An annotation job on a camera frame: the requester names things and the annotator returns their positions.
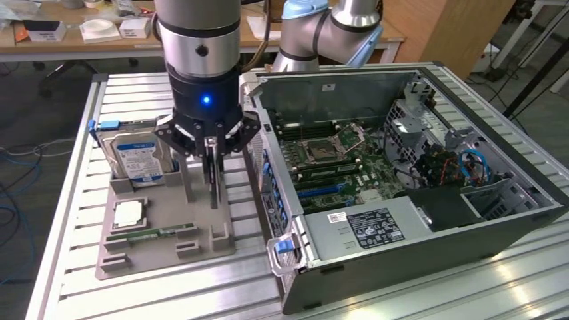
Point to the green motherboard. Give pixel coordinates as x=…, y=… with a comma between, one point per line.
x=378, y=166

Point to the white-latch RAM slot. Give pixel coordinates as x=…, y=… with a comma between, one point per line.
x=308, y=131
x=307, y=123

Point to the hard disk in blue carrier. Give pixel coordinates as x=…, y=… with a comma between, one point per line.
x=134, y=156

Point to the CPU socket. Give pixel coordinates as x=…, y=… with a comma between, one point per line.
x=322, y=151

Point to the silver CPU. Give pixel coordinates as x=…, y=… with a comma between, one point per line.
x=129, y=213

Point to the green RAM stick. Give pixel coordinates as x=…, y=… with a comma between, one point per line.
x=330, y=170
x=142, y=236

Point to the grey cup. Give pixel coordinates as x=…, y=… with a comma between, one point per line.
x=73, y=3

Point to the black stand pole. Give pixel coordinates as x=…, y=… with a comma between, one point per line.
x=534, y=70

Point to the blue expansion slot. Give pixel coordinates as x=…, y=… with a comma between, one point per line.
x=322, y=191

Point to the black and silver PC case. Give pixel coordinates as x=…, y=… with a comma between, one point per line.
x=400, y=266

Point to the wooden cabinet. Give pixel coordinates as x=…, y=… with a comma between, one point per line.
x=467, y=33

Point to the small white box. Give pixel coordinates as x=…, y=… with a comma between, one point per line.
x=135, y=28

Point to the steel socket cover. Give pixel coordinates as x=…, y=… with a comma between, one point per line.
x=343, y=136

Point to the cardboard box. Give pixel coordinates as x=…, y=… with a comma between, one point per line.
x=277, y=10

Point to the grey parts rack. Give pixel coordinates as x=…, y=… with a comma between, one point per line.
x=187, y=213

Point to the orange booklet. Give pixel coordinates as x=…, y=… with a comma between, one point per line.
x=21, y=35

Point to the long black expansion slot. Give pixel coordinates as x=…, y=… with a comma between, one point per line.
x=324, y=182

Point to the steel disk bay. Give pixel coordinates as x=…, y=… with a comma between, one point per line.
x=516, y=200

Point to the grey power supply unit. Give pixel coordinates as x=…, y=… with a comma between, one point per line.
x=330, y=240

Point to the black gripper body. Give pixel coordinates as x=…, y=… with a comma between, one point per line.
x=205, y=90

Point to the perforated steel drive cage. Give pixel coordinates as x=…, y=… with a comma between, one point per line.
x=410, y=128

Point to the blue card retention latch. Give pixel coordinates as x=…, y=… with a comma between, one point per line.
x=282, y=216
x=274, y=181
x=279, y=205
x=277, y=193
x=270, y=168

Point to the black and white box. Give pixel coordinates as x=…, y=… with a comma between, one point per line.
x=45, y=33

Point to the white desk frame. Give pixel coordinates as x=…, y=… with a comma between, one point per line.
x=516, y=36

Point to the silver chipset heatsink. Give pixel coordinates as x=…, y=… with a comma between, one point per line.
x=372, y=195

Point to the white paper sheet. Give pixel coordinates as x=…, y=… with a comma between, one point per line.
x=254, y=26

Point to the white square tape holder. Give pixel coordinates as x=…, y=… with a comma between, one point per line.
x=101, y=31

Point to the blue case release latch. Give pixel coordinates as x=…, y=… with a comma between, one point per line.
x=285, y=248

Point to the steel locking lever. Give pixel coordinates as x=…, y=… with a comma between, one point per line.
x=303, y=128

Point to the wooden desk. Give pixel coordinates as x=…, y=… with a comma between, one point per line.
x=89, y=48

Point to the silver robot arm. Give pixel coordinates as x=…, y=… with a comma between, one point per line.
x=201, y=50

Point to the black office chair base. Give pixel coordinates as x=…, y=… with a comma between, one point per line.
x=58, y=71

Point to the green low-profile graphics card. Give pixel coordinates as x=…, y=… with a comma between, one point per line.
x=215, y=186

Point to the black-latch RAM slot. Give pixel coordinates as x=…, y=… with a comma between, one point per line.
x=310, y=135
x=308, y=127

